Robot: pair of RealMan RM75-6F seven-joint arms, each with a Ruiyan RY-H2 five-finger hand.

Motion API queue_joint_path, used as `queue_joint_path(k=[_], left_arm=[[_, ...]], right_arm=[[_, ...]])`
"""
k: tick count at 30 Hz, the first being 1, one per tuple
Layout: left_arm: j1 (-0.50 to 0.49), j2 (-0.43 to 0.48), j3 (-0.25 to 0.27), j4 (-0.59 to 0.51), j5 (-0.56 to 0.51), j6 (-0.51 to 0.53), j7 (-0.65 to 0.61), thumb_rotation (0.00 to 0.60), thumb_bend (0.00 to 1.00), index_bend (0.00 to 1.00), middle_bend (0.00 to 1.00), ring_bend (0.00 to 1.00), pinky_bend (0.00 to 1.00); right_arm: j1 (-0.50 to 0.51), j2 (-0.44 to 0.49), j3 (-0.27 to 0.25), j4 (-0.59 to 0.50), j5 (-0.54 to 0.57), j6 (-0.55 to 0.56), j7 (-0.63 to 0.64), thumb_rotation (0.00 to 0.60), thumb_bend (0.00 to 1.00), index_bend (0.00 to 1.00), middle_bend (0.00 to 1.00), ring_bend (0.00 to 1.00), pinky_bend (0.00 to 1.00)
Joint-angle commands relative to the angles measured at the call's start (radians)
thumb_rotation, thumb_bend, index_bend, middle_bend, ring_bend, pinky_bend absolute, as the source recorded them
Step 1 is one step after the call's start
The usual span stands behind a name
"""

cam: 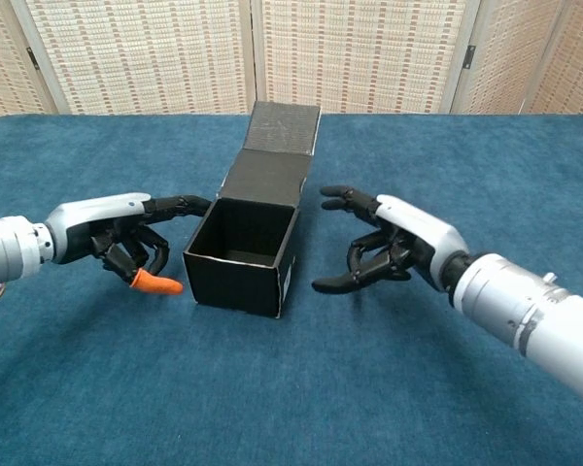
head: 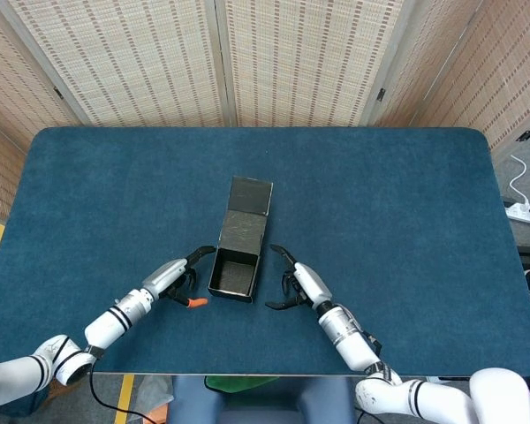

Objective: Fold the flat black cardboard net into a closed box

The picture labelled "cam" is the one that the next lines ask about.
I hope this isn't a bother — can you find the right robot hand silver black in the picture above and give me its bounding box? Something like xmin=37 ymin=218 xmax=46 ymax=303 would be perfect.
xmin=311 ymin=184 xmax=471 ymax=296

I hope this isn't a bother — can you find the left robot hand orange thumb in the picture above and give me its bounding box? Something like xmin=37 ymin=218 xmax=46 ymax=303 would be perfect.
xmin=44 ymin=192 xmax=214 ymax=296

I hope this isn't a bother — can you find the black cardboard box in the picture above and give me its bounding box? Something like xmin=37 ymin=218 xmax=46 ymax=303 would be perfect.
xmin=182 ymin=100 xmax=322 ymax=319

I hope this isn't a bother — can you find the woven bamboo folding screen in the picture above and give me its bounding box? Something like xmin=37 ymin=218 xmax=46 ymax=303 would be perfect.
xmin=0 ymin=0 xmax=583 ymax=125

